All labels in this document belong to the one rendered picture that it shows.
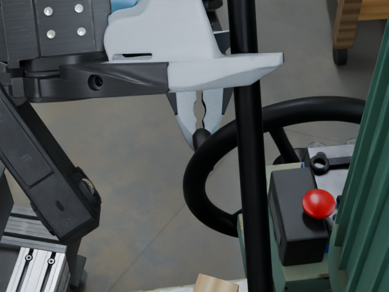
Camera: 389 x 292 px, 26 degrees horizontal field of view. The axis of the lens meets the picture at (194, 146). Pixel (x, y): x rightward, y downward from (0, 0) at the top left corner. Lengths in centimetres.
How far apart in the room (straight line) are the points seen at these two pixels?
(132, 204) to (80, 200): 151
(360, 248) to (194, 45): 14
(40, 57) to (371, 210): 19
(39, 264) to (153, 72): 127
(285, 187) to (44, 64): 40
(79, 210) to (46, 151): 4
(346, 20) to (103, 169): 70
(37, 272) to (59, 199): 119
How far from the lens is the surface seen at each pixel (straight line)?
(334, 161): 83
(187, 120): 107
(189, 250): 191
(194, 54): 41
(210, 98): 108
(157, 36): 42
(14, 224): 172
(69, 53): 46
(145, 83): 41
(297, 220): 78
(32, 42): 44
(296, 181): 80
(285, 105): 93
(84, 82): 42
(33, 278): 165
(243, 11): 42
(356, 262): 47
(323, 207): 77
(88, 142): 209
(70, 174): 48
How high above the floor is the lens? 167
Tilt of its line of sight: 54 degrees down
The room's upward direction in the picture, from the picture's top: straight up
